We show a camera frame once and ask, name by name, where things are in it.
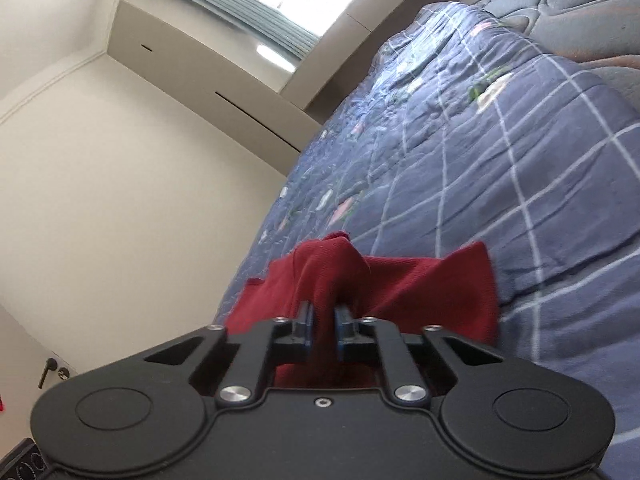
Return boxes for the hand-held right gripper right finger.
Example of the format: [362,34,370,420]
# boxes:
[334,305,507,405]

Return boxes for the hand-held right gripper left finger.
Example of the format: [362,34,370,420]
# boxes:
[144,301,317,407]

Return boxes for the red knit garment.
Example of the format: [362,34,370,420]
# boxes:
[225,231,501,391]

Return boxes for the blue plaid floral bedsheet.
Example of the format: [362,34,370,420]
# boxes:
[212,2,640,480]

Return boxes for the beige window bench cabinet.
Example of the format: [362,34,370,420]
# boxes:
[107,0,506,177]

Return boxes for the grey-blue curtain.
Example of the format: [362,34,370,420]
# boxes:
[155,0,321,69]

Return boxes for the grey quilted mattress pad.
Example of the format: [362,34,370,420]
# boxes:
[457,0,640,126]

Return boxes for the metal door handle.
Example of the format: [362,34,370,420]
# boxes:
[37,357,71,390]

